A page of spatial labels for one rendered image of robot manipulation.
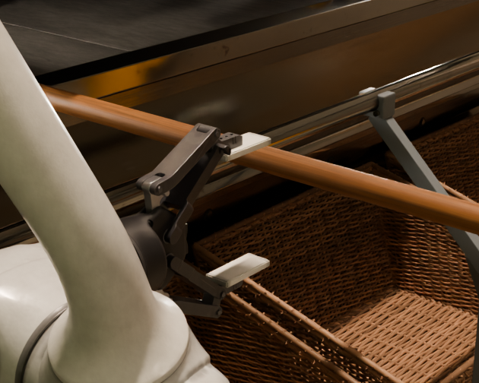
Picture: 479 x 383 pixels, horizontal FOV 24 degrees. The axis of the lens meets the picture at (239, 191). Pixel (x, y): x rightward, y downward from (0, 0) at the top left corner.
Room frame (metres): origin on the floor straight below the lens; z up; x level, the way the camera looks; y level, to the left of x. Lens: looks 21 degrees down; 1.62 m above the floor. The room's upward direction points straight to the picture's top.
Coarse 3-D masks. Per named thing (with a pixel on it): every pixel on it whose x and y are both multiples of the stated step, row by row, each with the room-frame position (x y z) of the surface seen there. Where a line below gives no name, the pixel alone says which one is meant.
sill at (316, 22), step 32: (352, 0) 2.17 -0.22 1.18; (384, 0) 2.21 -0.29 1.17; (416, 0) 2.30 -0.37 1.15; (224, 32) 1.89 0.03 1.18; (256, 32) 1.91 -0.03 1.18; (288, 32) 1.98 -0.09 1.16; (320, 32) 2.05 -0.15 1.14; (96, 64) 1.67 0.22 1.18; (128, 64) 1.68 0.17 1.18; (160, 64) 1.72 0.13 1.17; (192, 64) 1.78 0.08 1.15; (96, 96) 1.62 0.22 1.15
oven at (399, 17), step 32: (448, 0) 2.40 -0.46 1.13; (352, 32) 2.13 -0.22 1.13; (224, 64) 1.84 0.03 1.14; (256, 64) 1.91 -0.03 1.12; (128, 96) 1.67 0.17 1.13; (160, 96) 1.72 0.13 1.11; (416, 128) 2.33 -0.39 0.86; (352, 160) 2.14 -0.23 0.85; (224, 192) 1.83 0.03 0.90; (256, 192) 1.91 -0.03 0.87; (192, 224) 1.78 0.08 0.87
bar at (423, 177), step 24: (432, 72) 1.65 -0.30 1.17; (456, 72) 1.70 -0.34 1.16; (360, 96) 1.52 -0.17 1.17; (384, 96) 1.53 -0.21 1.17; (408, 96) 1.59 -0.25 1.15; (312, 120) 1.42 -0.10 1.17; (336, 120) 1.45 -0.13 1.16; (384, 120) 1.53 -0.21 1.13; (288, 144) 1.38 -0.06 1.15; (408, 144) 1.52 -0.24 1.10; (216, 168) 1.26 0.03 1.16; (408, 168) 1.50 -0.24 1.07; (120, 192) 1.15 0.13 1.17; (0, 240) 1.02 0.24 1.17; (24, 240) 1.04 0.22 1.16; (456, 240) 1.45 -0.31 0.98
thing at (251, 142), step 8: (248, 136) 1.07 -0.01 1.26; (256, 136) 1.07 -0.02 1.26; (264, 136) 1.07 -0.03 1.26; (248, 144) 1.04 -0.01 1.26; (256, 144) 1.04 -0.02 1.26; (264, 144) 1.05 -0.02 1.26; (232, 152) 1.02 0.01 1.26; (240, 152) 1.03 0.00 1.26; (248, 152) 1.03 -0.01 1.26; (224, 160) 1.01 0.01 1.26
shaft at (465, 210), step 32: (64, 96) 1.41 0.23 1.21; (128, 128) 1.32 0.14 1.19; (160, 128) 1.29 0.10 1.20; (256, 160) 1.19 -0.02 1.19; (288, 160) 1.17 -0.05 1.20; (320, 160) 1.16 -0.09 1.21; (352, 192) 1.11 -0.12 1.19; (384, 192) 1.08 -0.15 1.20; (416, 192) 1.06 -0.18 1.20; (448, 224) 1.03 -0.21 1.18
